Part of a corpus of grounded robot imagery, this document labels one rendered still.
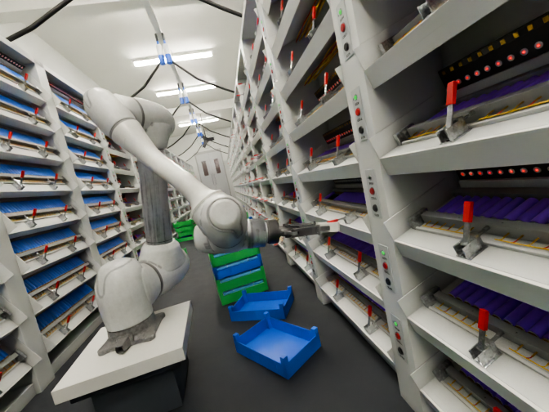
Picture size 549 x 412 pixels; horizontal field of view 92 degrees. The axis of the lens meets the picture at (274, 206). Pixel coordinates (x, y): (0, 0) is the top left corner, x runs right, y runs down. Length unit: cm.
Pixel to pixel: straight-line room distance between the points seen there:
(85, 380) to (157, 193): 61
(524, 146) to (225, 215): 49
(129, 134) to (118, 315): 59
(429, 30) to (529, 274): 38
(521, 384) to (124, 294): 100
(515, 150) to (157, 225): 105
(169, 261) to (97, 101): 61
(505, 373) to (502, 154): 36
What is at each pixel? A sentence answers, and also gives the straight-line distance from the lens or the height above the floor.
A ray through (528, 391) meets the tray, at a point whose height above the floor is 29.
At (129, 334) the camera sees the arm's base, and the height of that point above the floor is 28.
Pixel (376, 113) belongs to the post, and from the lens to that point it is 67.
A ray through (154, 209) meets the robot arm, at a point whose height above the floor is 66.
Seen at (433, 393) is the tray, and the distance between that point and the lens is 87.
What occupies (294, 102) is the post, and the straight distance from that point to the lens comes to 136.
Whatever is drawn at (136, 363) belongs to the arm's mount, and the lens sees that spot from 100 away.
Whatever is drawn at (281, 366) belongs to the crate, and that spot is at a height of 4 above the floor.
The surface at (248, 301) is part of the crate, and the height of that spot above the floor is 1.
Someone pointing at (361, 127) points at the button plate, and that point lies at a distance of 69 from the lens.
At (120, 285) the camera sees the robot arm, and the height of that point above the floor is 45.
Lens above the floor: 69
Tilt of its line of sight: 6 degrees down
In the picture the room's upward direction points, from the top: 12 degrees counter-clockwise
